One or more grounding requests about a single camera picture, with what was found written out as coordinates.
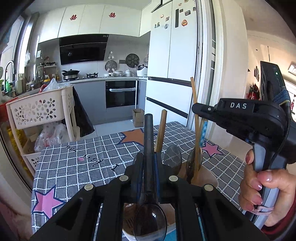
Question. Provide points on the grey checked tablecloth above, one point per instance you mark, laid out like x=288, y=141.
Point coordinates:
x=64, y=169

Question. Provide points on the white refrigerator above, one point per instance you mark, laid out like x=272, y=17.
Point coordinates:
x=172, y=61

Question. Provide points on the dark grey spoon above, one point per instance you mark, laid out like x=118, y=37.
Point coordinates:
x=150, y=222

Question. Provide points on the dark translucent plastic spoon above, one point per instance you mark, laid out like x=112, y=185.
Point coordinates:
x=173, y=158

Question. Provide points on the white plastic storage trolley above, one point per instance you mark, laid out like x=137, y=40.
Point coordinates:
x=38, y=109

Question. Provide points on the black hanging apron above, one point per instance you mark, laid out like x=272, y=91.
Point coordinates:
x=82, y=119

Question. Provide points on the short bamboo chopstick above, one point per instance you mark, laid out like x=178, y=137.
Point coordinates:
x=197, y=135

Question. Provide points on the cardboard box on floor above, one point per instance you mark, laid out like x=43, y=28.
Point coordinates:
x=138, y=117

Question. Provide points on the blue patterned bamboo chopstick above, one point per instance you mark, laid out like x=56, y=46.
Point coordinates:
x=202, y=129

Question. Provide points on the white upper cabinets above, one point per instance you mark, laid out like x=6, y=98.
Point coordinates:
x=85, y=19

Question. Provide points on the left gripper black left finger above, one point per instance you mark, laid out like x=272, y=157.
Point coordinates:
x=95, y=213

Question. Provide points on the long bamboo chopstick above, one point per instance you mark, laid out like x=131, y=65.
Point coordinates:
x=161, y=132

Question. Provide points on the pink plastic utensil holder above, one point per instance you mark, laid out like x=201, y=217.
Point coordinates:
x=204, y=177

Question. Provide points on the black wok on stove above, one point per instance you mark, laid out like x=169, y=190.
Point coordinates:
x=70, y=74

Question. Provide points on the black built-in oven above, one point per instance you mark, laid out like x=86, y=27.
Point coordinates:
x=121, y=93

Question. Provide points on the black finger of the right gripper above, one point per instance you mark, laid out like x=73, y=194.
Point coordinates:
x=206, y=111

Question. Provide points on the black range hood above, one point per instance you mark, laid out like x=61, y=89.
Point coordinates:
x=82, y=48

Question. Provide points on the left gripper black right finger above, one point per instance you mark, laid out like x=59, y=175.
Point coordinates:
x=202, y=214

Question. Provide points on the chrome kitchen faucet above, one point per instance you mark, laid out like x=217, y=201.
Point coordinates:
x=9, y=72

